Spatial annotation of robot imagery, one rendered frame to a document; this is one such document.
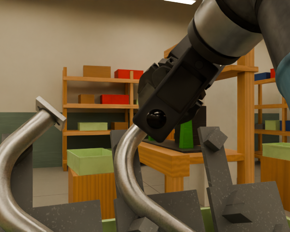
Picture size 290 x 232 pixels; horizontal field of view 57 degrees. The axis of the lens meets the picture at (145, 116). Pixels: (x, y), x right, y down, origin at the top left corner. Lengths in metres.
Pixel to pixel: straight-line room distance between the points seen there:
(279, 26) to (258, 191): 0.41
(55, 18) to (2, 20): 1.12
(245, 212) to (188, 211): 0.09
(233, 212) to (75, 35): 6.45
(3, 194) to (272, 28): 0.35
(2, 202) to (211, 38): 0.32
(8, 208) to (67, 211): 0.09
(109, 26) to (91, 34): 0.51
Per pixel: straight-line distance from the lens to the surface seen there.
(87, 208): 0.45
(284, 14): 0.21
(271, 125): 6.68
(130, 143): 0.42
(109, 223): 0.57
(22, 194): 0.45
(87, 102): 6.01
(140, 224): 0.40
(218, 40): 0.29
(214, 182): 0.52
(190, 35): 0.31
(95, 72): 6.11
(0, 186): 0.40
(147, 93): 0.41
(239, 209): 0.48
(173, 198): 0.48
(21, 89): 6.53
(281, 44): 0.20
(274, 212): 0.59
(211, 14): 0.29
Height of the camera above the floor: 1.17
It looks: level
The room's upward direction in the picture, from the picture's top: straight up
